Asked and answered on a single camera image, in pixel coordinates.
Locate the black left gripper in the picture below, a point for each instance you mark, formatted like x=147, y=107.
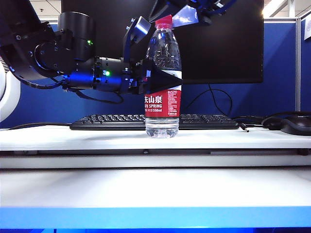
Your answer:
x=136, y=81

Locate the black computer monitor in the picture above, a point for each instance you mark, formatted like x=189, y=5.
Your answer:
x=230, y=53

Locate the blue cubicle side partition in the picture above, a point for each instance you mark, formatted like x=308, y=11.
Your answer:
x=306, y=72

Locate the blue cubicle partition, grey frame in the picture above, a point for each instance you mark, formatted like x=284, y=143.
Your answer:
x=279, y=60

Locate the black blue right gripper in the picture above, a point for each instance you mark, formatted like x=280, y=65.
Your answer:
x=206, y=12

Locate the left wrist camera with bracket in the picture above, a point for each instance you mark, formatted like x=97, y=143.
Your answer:
x=142, y=25

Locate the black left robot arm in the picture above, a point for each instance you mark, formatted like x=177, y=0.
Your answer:
x=73, y=34

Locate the white paper sheet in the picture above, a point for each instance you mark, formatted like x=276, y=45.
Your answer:
x=308, y=30

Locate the white desk fan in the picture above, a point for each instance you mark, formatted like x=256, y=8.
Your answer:
x=11, y=102

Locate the black computer mouse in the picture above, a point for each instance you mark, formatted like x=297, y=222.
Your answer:
x=298, y=125

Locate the red plastic bottle cap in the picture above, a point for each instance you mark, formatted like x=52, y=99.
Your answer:
x=163, y=23

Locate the clear plastic water bottle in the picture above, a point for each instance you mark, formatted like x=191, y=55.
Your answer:
x=161, y=106

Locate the black computer keyboard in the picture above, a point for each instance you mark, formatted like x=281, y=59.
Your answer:
x=206, y=121

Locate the ceiling light panel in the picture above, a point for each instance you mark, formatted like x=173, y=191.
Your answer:
x=273, y=8

